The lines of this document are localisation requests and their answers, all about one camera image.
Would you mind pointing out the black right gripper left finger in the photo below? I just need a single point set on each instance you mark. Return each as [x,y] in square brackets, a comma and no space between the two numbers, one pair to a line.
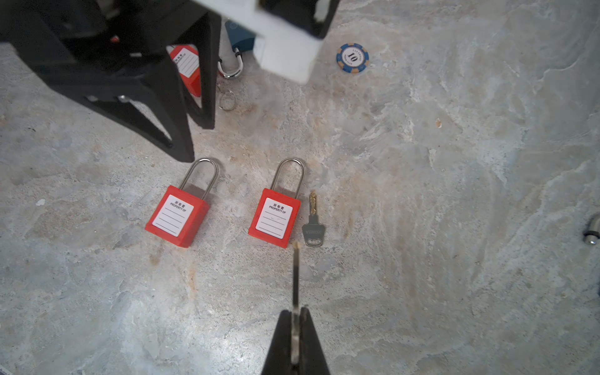
[278,360]

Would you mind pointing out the red padlock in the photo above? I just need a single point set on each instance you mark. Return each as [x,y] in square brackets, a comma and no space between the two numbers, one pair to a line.
[276,213]
[180,214]
[186,59]

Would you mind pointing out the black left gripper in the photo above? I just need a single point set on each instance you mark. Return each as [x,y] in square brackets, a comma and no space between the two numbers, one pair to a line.
[113,54]

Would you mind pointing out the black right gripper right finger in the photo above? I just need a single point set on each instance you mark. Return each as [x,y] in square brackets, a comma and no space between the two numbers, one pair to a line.
[311,359]

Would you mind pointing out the blue padlock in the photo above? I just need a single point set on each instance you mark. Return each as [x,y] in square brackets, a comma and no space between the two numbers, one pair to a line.
[592,233]
[242,41]

